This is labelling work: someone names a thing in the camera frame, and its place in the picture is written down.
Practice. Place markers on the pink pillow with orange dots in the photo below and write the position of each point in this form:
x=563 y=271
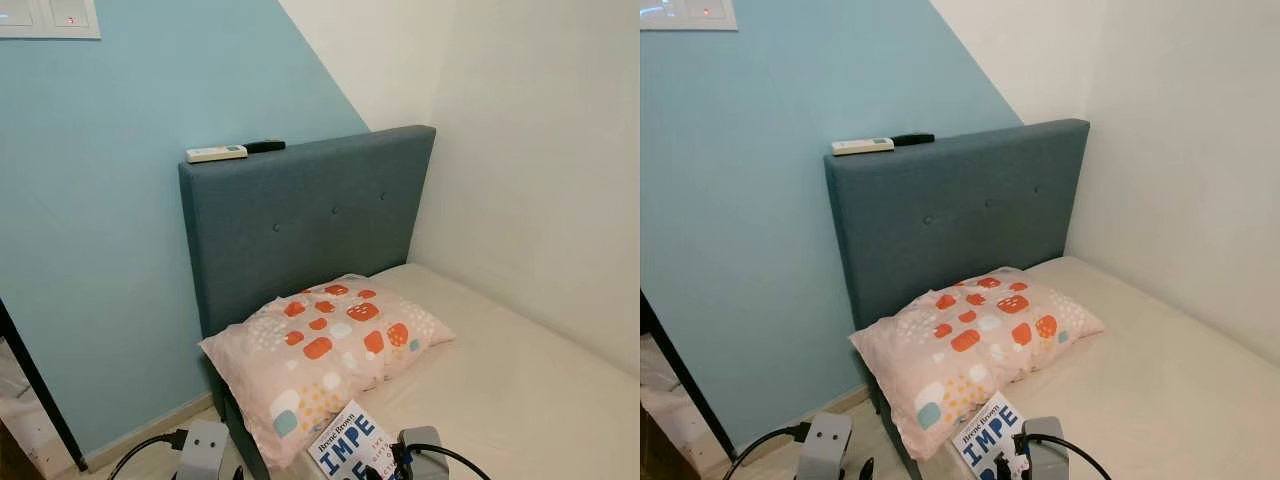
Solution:
x=320 y=350
x=970 y=345

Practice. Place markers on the beige mattress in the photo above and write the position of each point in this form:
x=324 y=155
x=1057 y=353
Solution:
x=1170 y=370
x=520 y=380

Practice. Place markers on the wide white remote control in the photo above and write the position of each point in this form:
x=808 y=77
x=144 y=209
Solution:
x=215 y=154
x=862 y=146

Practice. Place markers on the black remote control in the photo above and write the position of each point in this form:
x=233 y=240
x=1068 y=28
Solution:
x=913 y=139
x=265 y=146

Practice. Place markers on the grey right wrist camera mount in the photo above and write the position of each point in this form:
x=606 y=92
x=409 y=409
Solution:
x=425 y=455
x=1045 y=450

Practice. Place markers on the black door frame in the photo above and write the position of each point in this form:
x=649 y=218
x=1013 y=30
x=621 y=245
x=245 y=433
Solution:
x=690 y=375
x=40 y=385

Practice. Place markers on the teal upholstered bed frame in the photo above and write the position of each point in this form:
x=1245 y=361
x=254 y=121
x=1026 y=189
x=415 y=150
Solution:
x=950 y=210
x=300 y=220

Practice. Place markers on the white wall switch plate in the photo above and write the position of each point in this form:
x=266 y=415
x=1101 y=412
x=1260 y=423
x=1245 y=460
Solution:
x=50 y=18
x=690 y=12

